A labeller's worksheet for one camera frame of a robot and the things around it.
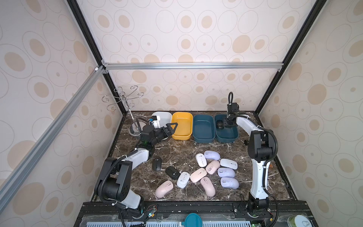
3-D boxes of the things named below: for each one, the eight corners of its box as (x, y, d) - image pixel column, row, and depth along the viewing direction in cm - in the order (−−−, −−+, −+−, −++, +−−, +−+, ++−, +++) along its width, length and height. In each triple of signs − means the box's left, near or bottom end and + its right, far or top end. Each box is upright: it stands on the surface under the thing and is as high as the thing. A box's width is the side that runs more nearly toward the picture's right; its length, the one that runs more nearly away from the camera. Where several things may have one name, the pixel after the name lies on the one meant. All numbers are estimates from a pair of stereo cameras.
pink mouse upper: (204, 170, 90) (204, 168, 87) (213, 160, 94) (214, 158, 92) (211, 176, 87) (212, 174, 85) (220, 165, 91) (221, 164, 89)
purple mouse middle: (218, 177, 86) (219, 176, 84) (217, 169, 90) (217, 167, 88) (235, 177, 86) (236, 176, 84) (233, 169, 90) (234, 167, 88)
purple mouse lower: (221, 188, 83) (222, 187, 80) (219, 178, 87) (220, 177, 84) (238, 188, 83) (240, 187, 80) (236, 178, 87) (237, 177, 84)
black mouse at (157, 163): (151, 170, 90) (151, 169, 87) (153, 158, 95) (153, 156, 93) (160, 170, 90) (160, 169, 88) (162, 158, 95) (161, 156, 93)
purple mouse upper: (203, 157, 95) (203, 155, 93) (204, 151, 99) (204, 149, 96) (219, 161, 94) (220, 159, 92) (220, 154, 97) (220, 152, 95)
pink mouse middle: (193, 184, 84) (193, 183, 83) (188, 177, 87) (188, 176, 85) (207, 173, 88) (208, 172, 87) (202, 167, 91) (202, 165, 90)
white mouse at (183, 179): (177, 187, 83) (176, 186, 81) (177, 173, 88) (177, 171, 86) (189, 187, 83) (190, 186, 81) (189, 173, 88) (189, 171, 86)
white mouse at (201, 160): (199, 168, 91) (199, 166, 88) (194, 156, 96) (195, 154, 94) (207, 166, 92) (208, 164, 89) (202, 154, 97) (203, 152, 95)
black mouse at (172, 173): (163, 173, 88) (163, 171, 86) (169, 166, 91) (169, 164, 89) (175, 182, 85) (175, 180, 83) (180, 174, 88) (180, 172, 86)
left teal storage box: (193, 143, 103) (194, 138, 98) (192, 119, 118) (192, 114, 113) (216, 143, 103) (217, 138, 98) (212, 119, 118) (213, 114, 113)
